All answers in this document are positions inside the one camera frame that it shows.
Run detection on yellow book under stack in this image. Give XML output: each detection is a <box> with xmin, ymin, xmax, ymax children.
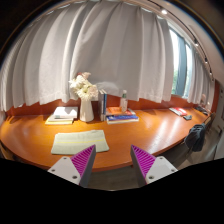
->
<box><xmin>45</xmin><ymin>115</ymin><xmax>73</xmax><ymax>125</ymax></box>

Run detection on pale green folded towel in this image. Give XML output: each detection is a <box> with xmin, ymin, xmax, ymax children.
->
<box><xmin>51</xmin><ymin>130</ymin><xmax>109</xmax><ymax>155</ymax></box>

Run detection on red book far right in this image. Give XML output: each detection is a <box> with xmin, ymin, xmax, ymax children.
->
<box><xmin>170</xmin><ymin>107</ymin><xmax>187</xmax><ymax>116</ymax></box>

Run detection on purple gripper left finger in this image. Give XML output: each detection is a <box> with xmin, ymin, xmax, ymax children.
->
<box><xmin>49</xmin><ymin>145</ymin><xmax>96</xmax><ymax>187</ymax></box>

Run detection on blue book at bottom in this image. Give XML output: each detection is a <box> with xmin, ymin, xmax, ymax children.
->
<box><xmin>107</xmin><ymin>115</ymin><xmax>139</xmax><ymax>124</ymax></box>

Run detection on white curtain left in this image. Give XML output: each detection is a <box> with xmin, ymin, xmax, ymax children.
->
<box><xmin>0</xmin><ymin>1</ymin><xmax>173</xmax><ymax>111</ymax></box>

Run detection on white ceramic vase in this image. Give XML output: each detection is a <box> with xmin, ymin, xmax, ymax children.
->
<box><xmin>80</xmin><ymin>100</ymin><xmax>94</xmax><ymax>122</ymax></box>

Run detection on clear plastic bottle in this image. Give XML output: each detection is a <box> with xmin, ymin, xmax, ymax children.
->
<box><xmin>120</xmin><ymin>90</ymin><xmax>128</xmax><ymax>112</ymax></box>

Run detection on white curtain right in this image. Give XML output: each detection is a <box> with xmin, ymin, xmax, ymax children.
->
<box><xmin>187</xmin><ymin>49</ymin><xmax>212</xmax><ymax>106</ymax></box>

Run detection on upright blue white books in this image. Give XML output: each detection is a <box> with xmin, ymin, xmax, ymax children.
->
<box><xmin>98</xmin><ymin>89</ymin><xmax>107</xmax><ymax>121</ymax></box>

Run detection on white book on stack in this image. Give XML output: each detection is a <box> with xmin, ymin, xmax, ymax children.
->
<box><xmin>53</xmin><ymin>107</ymin><xmax>78</xmax><ymax>118</ymax></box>

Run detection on dark jacket on chair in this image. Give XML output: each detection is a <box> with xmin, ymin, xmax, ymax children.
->
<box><xmin>184</xmin><ymin>123</ymin><xmax>206</xmax><ymax>152</ymax></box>

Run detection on orange book on stack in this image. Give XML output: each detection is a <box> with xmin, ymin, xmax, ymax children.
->
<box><xmin>106</xmin><ymin>107</ymin><xmax>135</xmax><ymax>116</ymax></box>

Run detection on white flower bouquet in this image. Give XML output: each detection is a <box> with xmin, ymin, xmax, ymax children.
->
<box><xmin>69</xmin><ymin>72</ymin><xmax>98</xmax><ymax>101</ymax></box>

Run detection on window with dark frame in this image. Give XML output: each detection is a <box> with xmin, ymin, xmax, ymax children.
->
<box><xmin>170</xmin><ymin>29</ymin><xmax>192</xmax><ymax>98</ymax></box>

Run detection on small dark object on desk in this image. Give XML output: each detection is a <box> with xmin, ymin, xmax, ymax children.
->
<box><xmin>183</xmin><ymin>115</ymin><xmax>192</xmax><ymax>120</ymax></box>

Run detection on white curtain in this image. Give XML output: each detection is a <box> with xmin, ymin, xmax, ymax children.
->
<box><xmin>187</xmin><ymin>49</ymin><xmax>212</xmax><ymax>106</ymax></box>
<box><xmin>0</xmin><ymin>1</ymin><xmax>173</xmax><ymax>111</ymax></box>

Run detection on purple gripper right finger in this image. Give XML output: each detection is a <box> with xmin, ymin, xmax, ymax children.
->
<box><xmin>130</xmin><ymin>145</ymin><xmax>177</xmax><ymax>187</ymax></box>

